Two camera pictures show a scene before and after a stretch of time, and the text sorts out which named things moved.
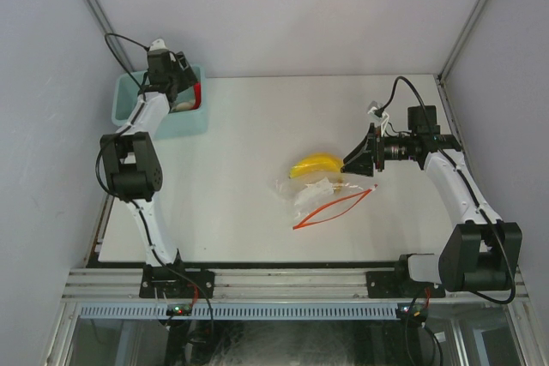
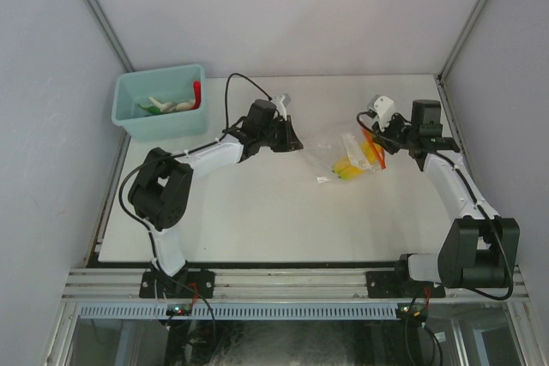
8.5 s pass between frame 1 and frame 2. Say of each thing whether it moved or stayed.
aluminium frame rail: stayed
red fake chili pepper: stayed
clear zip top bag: moved
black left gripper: moved
